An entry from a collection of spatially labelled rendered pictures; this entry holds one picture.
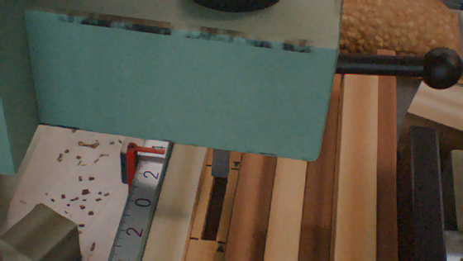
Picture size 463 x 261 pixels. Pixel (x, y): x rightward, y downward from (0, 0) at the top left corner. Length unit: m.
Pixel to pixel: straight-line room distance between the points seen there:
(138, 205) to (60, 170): 0.24
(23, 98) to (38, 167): 0.29
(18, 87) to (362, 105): 0.20
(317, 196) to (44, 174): 0.28
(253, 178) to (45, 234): 0.18
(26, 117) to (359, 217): 0.17
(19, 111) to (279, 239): 0.14
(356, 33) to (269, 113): 0.24
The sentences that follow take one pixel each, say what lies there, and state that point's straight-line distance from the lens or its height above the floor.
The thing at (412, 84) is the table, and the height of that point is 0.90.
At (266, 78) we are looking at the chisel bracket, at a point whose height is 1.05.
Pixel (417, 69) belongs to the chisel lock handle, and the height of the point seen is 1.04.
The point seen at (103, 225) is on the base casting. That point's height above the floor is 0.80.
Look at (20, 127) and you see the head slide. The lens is 0.38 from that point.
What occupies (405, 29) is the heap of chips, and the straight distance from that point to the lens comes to 0.61.
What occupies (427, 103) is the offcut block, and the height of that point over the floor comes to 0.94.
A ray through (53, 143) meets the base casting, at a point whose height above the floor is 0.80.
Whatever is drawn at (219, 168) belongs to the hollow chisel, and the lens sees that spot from 0.44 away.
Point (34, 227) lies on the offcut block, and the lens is 0.58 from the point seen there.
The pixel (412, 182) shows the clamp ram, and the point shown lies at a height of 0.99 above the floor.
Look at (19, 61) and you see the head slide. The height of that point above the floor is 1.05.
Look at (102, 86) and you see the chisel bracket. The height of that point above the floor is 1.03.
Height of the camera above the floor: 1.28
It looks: 44 degrees down
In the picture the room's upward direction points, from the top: 4 degrees clockwise
